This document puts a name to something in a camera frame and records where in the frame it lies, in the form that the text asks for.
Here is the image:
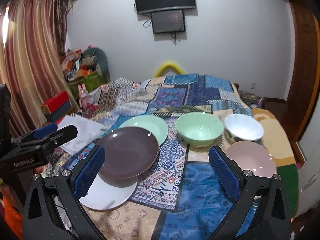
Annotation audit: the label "white plate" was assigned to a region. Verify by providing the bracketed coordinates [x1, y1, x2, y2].
[79, 174, 138, 211]

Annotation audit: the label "pink deep plate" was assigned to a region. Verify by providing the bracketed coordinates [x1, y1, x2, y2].
[225, 141, 277, 178]

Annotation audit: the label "white bowl with dots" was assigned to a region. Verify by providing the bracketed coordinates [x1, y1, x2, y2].
[224, 114, 264, 141]

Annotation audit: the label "mint green bowl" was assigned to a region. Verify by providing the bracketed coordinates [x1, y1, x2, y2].
[175, 112, 224, 148]

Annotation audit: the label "mint green plate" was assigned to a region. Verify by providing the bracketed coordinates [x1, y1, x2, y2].
[119, 115, 169, 146]

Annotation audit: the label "red flat box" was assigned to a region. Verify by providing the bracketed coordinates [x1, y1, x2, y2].
[41, 91, 69, 114]

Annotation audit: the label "white paper sheets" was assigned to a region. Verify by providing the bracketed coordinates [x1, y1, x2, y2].
[57, 114, 107, 155]

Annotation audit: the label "pink bunny toy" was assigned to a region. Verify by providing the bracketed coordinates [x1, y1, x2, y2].
[78, 83, 88, 109]

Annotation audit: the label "blue patchwork bedspread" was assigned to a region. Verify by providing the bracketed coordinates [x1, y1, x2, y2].
[44, 73, 266, 240]

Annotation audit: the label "green cardboard box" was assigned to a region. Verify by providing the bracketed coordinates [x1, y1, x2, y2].
[68, 72, 107, 100]

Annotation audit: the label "grey round cushion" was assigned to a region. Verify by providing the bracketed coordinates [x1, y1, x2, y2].
[81, 47, 108, 78]

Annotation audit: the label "brown wooden door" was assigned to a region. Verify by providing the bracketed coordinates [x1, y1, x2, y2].
[285, 0, 320, 140]

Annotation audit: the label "dark patterned bag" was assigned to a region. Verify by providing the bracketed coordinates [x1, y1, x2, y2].
[239, 90, 266, 109]

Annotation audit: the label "yellow foam ring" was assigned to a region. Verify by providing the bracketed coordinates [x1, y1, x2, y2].
[153, 60, 186, 78]

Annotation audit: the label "small black wall monitor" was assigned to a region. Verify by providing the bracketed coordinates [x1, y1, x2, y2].
[151, 10, 185, 34]

